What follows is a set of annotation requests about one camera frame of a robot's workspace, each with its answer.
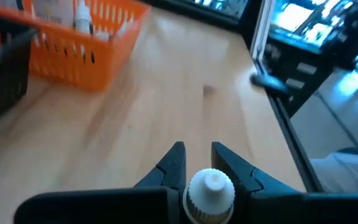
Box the orange plastic basket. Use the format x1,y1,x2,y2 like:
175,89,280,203
0,0,152,92

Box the silver bottle black cap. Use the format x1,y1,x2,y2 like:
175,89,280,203
31,0,74,27

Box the black plastic basket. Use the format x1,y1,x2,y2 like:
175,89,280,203
0,14,40,130

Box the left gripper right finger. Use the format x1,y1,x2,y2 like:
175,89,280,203
211,141,303,200

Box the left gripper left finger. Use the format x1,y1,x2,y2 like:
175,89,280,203
133,141,188,191

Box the brown liquid dropper bottle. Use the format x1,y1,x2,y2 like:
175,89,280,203
182,167,236,224

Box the silver metal bracket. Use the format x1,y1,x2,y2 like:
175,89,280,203
249,0,275,63

